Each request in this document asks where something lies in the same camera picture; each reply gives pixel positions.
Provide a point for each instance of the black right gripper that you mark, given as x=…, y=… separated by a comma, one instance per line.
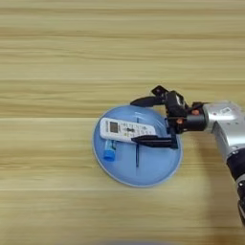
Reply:
x=194, y=122

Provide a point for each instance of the small black box white label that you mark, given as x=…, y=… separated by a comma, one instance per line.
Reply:
x=173, y=103

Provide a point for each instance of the blue glue stick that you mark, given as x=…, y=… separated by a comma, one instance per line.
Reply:
x=109, y=155

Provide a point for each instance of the round blue plate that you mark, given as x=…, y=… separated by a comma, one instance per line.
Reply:
x=153, y=169

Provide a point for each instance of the white remote control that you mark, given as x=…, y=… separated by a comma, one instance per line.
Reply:
x=115, y=127

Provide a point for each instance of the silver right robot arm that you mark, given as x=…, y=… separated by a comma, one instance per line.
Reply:
x=226, y=127

